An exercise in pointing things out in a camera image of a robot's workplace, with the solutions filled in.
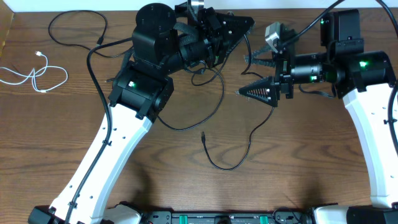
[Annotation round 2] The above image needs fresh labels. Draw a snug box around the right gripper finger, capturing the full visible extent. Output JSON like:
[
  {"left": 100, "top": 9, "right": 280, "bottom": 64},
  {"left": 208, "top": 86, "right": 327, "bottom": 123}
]
[
  {"left": 238, "top": 77, "right": 280, "bottom": 107},
  {"left": 244, "top": 43, "right": 279, "bottom": 68}
]

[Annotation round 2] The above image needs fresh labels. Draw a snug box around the black usb cable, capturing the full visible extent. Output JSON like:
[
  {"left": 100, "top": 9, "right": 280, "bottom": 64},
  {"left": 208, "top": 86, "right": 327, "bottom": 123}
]
[
  {"left": 105, "top": 34, "right": 276, "bottom": 171},
  {"left": 48, "top": 9, "right": 133, "bottom": 59}
]

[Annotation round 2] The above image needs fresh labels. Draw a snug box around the white usb cable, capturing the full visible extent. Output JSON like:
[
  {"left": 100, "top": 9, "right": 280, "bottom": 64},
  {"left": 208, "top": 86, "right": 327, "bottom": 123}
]
[{"left": 0, "top": 51, "right": 69, "bottom": 93}]

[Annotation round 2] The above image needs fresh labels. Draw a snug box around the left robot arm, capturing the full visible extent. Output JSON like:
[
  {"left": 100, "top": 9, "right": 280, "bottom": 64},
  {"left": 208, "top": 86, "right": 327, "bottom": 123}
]
[{"left": 28, "top": 1, "right": 254, "bottom": 223}]

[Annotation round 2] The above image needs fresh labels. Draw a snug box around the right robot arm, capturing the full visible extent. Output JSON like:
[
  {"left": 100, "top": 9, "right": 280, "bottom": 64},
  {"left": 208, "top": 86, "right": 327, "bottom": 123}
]
[{"left": 239, "top": 8, "right": 397, "bottom": 223}]

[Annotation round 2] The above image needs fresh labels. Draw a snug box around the wooden side panel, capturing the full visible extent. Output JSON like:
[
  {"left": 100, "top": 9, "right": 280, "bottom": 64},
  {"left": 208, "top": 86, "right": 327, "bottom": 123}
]
[{"left": 0, "top": 0, "right": 14, "bottom": 55}]

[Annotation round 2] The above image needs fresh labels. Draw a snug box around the right camera cable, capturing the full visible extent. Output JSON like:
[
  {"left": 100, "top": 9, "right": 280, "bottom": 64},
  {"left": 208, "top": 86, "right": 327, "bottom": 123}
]
[{"left": 279, "top": 0, "right": 398, "bottom": 156}]

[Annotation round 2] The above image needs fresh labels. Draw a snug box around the camera cable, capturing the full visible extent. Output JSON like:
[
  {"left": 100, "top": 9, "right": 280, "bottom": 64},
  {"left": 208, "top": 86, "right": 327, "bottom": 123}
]
[
  {"left": 279, "top": 0, "right": 398, "bottom": 156},
  {"left": 63, "top": 37, "right": 134, "bottom": 224}
]

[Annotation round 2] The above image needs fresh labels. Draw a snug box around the left camera cable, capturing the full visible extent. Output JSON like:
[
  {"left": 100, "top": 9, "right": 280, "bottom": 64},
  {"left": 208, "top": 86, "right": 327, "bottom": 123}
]
[{"left": 63, "top": 37, "right": 134, "bottom": 224}]

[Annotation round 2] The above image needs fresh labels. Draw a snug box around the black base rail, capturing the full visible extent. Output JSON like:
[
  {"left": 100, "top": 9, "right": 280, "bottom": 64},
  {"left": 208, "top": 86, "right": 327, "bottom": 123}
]
[{"left": 139, "top": 209, "right": 315, "bottom": 224}]

